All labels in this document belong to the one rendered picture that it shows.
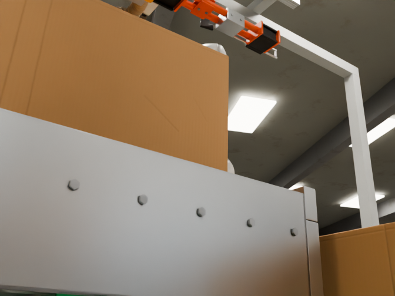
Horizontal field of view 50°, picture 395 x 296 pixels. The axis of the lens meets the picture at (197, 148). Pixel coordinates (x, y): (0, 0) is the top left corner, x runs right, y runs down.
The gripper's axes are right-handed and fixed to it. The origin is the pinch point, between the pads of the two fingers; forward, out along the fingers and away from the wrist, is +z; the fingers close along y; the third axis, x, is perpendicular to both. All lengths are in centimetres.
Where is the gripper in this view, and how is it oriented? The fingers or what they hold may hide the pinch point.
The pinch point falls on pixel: (151, 20)
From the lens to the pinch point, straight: 138.5
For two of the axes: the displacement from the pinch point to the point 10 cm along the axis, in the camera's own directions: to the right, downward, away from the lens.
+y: -0.3, 9.2, -3.9
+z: 5.7, -3.0, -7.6
